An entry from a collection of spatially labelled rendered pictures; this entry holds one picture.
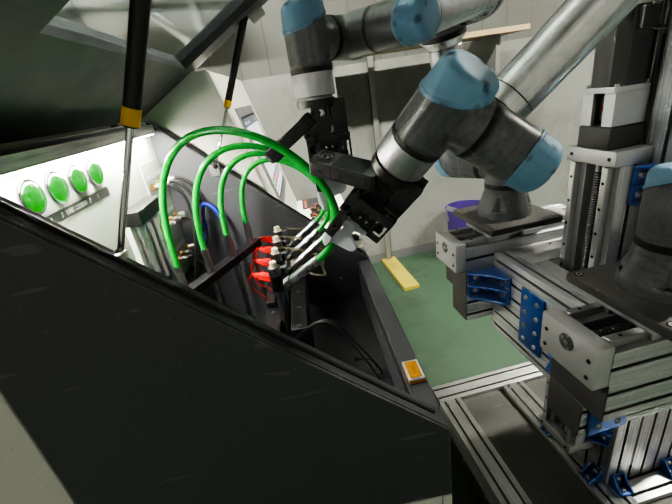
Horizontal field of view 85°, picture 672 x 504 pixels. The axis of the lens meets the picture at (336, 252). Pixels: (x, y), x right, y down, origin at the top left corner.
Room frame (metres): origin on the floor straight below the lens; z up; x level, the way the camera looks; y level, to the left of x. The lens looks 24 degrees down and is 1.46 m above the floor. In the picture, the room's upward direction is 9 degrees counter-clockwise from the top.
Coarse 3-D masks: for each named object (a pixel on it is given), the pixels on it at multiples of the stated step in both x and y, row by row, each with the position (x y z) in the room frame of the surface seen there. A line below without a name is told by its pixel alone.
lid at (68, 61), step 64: (0, 0) 0.38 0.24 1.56; (64, 0) 0.45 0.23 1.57; (128, 0) 0.60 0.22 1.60; (192, 0) 0.78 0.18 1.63; (256, 0) 1.03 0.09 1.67; (0, 64) 0.44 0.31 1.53; (64, 64) 0.54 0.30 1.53; (192, 64) 1.04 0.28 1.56; (0, 128) 0.53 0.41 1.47; (64, 128) 0.71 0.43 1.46
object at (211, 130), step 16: (208, 128) 0.67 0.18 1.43; (224, 128) 0.66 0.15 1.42; (240, 128) 0.66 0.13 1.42; (176, 144) 0.70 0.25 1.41; (272, 144) 0.63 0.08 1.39; (304, 160) 0.62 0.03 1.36; (160, 176) 0.72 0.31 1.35; (160, 192) 0.72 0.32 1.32; (160, 208) 0.72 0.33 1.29; (336, 208) 0.60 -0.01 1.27; (176, 256) 0.73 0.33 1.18; (320, 256) 0.62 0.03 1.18; (176, 272) 0.73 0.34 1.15
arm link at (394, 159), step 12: (384, 144) 0.49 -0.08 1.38; (396, 144) 0.47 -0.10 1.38; (384, 156) 0.49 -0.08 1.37; (396, 156) 0.47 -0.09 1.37; (408, 156) 0.46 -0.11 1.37; (384, 168) 0.49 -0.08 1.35; (396, 168) 0.48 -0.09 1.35; (408, 168) 0.47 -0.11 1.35; (420, 168) 0.47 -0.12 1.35; (408, 180) 0.48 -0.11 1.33
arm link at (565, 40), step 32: (576, 0) 0.56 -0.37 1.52; (608, 0) 0.54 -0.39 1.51; (640, 0) 0.55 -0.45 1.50; (544, 32) 0.57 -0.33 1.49; (576, 32) 0.54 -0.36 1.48; (608, 32) 0.55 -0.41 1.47; (512, 64) 0.57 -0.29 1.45; (544, 64) 0.54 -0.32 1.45; (576, 64) 0.55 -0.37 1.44; (512, 96) 0.55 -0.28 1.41; (544, 96) 0.55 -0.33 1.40
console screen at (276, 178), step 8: (240, 112) 1.30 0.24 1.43; (248, 112) 1.50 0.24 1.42; (240, 120) 1.23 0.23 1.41; (248, 120) 1.39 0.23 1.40; (256, 120) 1.63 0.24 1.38; (248, 128) 1.30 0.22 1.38; (256, 128) 1.51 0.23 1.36; (264, 168) 1.23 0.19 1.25; (272, 168) 1.42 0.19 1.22; (272, 176) 1.32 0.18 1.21; (280, 176) 1.55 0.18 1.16; (272, 184) 1.24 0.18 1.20; (280, 184) 1.43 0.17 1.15; (280, 192) 1.33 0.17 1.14; (280, 200) 1.24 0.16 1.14
